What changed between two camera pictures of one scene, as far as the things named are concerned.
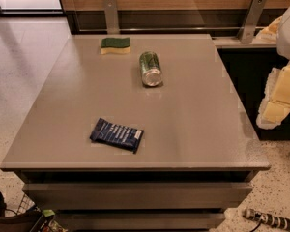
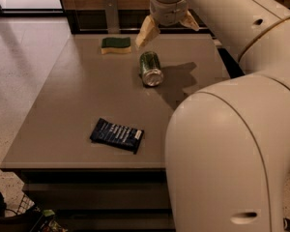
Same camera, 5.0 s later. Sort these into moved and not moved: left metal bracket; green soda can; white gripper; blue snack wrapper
Moved: white gripper
Not moved: left metal bracket; green soda can; blue snack wrapper
